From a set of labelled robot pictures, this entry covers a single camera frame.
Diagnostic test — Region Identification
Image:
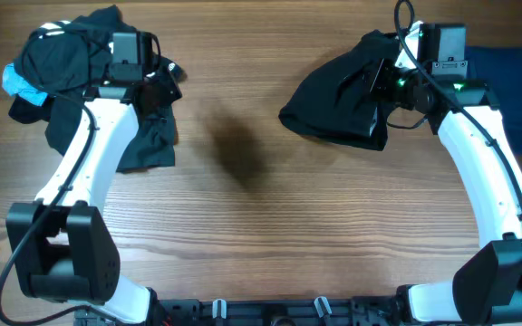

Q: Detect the folded navy blue garment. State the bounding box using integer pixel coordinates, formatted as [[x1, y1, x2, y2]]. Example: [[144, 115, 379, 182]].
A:
[[466, 46, 522, 156]]

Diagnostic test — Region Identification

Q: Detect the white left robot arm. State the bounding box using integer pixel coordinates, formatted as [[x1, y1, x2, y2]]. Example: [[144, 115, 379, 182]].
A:
[[2, 24, 160, 325]]

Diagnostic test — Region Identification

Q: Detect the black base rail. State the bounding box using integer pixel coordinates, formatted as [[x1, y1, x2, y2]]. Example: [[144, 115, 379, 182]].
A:
[[72, 294, 411, 326]]

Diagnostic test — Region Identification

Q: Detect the light blue garment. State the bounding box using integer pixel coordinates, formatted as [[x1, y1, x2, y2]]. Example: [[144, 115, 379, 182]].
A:
[[2, 63, 48, 107]]

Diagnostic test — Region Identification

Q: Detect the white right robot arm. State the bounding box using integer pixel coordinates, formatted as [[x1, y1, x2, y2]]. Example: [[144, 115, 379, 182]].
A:
[[370, 22, 522, 325]]

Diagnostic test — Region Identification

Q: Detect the dark green clothes pile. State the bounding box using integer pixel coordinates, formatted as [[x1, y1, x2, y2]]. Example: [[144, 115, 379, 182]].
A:
[[9, 5, 184, 173]]

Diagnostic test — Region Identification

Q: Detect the black t-shirt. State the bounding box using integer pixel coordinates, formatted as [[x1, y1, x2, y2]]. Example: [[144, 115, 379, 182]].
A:
[[278, 30, 399, 151]]

